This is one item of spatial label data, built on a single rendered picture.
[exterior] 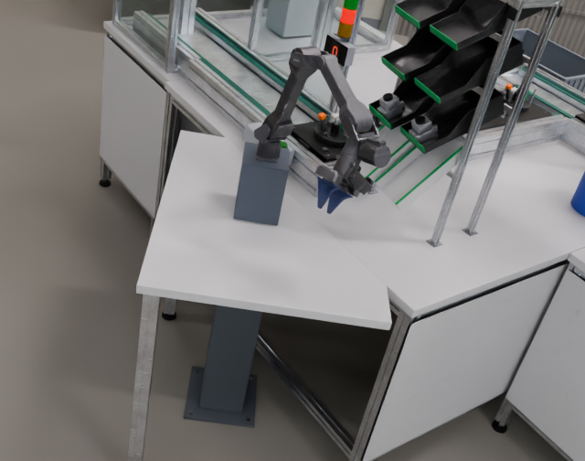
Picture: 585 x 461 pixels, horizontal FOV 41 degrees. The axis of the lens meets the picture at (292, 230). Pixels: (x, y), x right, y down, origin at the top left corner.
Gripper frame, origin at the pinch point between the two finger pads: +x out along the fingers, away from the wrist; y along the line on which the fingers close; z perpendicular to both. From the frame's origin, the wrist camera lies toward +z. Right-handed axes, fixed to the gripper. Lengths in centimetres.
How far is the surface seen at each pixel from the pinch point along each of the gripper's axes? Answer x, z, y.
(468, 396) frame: 38, 38, 104
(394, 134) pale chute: -30, -12, 50
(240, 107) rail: -18, -74, 57
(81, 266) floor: 70, -133, 90
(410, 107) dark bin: -38, -8, 41
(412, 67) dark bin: -47, -8, 29
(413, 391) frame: 42, 28, 66
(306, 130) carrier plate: -21, -46, 58
